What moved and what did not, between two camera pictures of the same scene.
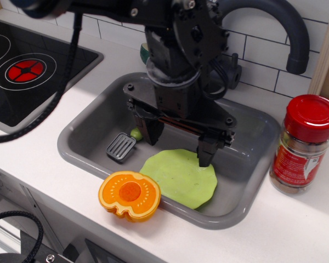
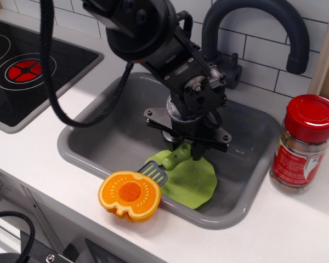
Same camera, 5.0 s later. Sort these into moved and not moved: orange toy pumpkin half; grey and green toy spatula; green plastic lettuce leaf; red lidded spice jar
Moved: grey and green toy spatula
Not moved: orange toy pumpkin half; red lidded spice jar; green plastic lettuce leaf
